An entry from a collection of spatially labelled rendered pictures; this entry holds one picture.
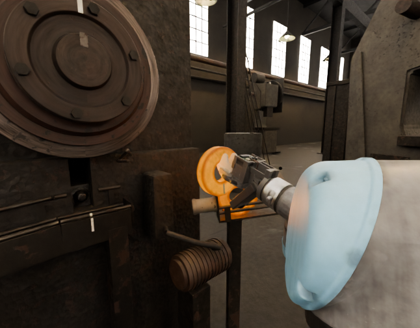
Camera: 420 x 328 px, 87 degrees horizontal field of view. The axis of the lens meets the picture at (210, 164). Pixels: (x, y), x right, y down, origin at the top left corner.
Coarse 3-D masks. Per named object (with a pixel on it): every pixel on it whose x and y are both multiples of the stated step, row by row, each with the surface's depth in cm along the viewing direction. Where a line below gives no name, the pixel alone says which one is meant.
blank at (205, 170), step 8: (208, 152) 66; (216, 152) 67; (224, 152) 69; (232, 152) 71; (200, 160) 67; (208, 160) 65; (216, 160) 67; (200, 168) 65; (208, 168) 66; (200, 176) 66; (208, 176) 66; (200, 184) 67; (208, 184) 66; (216, 184) 68; (224, 184) 70; (208, 192) 67; (216, 192) 69; (224, 192) 71
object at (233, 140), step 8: (224, 136) 338; (232, 136) 321; (240, 136) 315; (248, 136) 314; (256, 136) 319; (224, 144) 340; (232, 144) 322; (240, 144) 317; (248, 144) 316; (256, 144) 321; (240, 152) 319; (248, 152) 318; (256, 152) 324; (240, 192) 328
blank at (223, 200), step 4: (220, 196) 83; (224, 196) 83; (228, 196) 83; (220, 200) 83; (224, 200) 83; (228, 200) 84; (252, 200) 84; (256, 200) 85; (220, 204) 83; (224, 204) 84; (228, 204) 84; (236, 212) 85; (240, 212) 85; (244, 212) 85
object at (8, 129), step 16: (112, 0) 61; (128, 16) 64; (144, 48) 69; (0, 112) 50; (144, 112) 71; (0, 128) 50; (16, 128) 52; (32, 144) 54; (48, 144) 56; (64, 144) 58; (96, 144) 63; (112, 144) 66
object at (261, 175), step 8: (240, 160) 58; (248, 160) 57; (256, 160) 59; (264, 160) 60; (240, 168) 59; (248, 168) 57; (256, 168) 58; (264, 168) 56; (272, 168) 56; (232, 176) 61; (240, 176) 58; (248, 176) 58; (256, 176) 57; (264, 176) 54; (272, 176) 55; (232, 184) 61; (240, 184) 59; (248, 184) 59; (256, 184) 57; (264, 184) 53; (256, 192) 54
